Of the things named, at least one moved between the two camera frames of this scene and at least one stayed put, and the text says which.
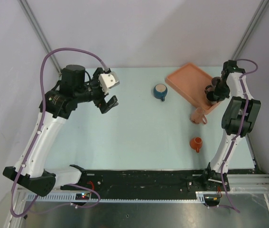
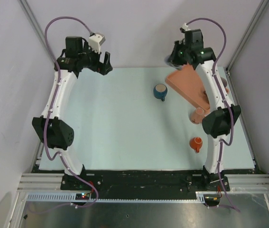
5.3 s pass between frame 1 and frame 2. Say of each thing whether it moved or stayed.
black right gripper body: moved
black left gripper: moved
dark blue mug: stayed
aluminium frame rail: stayed
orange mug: stayed
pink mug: stayed
